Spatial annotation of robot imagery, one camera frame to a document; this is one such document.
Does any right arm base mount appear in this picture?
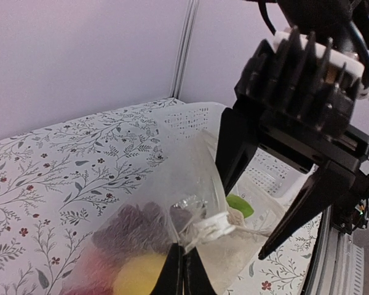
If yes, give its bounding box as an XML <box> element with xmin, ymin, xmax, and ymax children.
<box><xmin>331</xmin><ymin>172</ymin><xmax>369</xmax><ymax>235</ymax></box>

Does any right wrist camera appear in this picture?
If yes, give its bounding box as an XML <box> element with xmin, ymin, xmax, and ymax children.
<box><xmin>234</xmin><ymin>28</ymin><xmax>369</xmax><ymax>140</ymax></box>

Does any yellow lemon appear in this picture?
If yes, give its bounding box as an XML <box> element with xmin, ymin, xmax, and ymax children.
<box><xmin>113</xmin><ymin>254</ymin><xmax>166</xmax><ymax>295</ymax></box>

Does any white cauliflower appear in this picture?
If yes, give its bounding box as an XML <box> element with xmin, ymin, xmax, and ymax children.
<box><xmin>226</xmin><ymin>194</ymin><xmax>254</xmax><ymax>227</ymax></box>

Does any clear zip top bag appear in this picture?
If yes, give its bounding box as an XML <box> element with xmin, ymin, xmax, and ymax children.
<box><xmin>61</xmin><ymin>131</ymin><xmax>285</xmax><ymax>294</ymax></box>

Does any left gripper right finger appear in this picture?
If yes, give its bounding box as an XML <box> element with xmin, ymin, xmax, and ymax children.
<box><xmin>183</xmin><ymin>248</ymin><xmax>216</xmax><ymax>295</ymax></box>

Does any red bell pepper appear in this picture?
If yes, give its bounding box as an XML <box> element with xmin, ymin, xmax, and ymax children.
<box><xmin>59</xmin><ymin>246</ymin><xmax>117</xmax><ymax>294</ymax></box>

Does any purple grape bunch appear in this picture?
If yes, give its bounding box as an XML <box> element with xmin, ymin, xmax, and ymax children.
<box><xmin>91</xmin><ymin>202</ymin><xmax>206</xmax><ymax>263</ymax></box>

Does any white plastic basket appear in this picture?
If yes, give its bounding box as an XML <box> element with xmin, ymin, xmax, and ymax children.
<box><xmin>162</xmin><ymin>101</ymin><xmax>317</xmax><ymax>207</ymax></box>

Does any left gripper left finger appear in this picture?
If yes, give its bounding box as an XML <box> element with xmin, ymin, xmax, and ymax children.
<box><xmin>150</xmin><ymin>243</ymin><xmax>184</xmax><ymax>295</ymax></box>

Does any floral tablecloth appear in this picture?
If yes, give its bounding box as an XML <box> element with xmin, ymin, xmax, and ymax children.
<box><xmin>0</xmin><ymin>99</ymin><xmax>320</xmax><ymax>294</ymax></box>

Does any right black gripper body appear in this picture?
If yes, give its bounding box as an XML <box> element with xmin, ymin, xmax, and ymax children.
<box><xmin>232</xmin><ymin>0</ymin><xmax>369</xmax><ymax>210</ymax></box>

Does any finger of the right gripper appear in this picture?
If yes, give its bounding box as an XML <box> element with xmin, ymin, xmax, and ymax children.
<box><xmin>215</xmin><ymin>108</ymin><xmax>258</xmax><ymax>195</ymax></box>
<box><xmin>258</xmin><ymin>161</ymin><xmax>354</xmax><ymax>260</ymax></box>

